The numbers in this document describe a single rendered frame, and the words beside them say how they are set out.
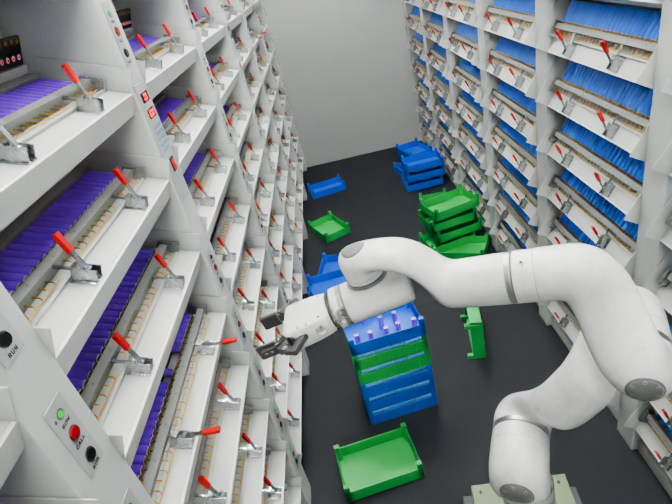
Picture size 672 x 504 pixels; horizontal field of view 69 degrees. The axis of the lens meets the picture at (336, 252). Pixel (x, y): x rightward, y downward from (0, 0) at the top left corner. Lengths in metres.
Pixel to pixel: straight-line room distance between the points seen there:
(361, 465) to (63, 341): 1.54
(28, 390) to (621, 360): 0.80
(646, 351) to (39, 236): 0.97
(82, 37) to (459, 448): 1.80
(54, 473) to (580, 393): 0.83
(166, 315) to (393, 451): 1.29
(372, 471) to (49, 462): 1.53
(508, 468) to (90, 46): 1.19
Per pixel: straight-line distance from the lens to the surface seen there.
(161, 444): 1.05
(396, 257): 0.86
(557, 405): 1.04
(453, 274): 0.87
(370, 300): 0.93
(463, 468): 2.05
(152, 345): 1.00
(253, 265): 1.91
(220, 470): 1.27
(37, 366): 0.69
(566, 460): 2.09
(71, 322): 0.78
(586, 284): 0.84
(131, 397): 0.91
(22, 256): 0.91
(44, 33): 1.21
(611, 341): 0.87
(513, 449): 1.14
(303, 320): 0.96
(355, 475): 2.08
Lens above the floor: 1.69
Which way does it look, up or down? 30 degrees down
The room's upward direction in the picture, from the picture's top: 15 degrees counter-clockwise
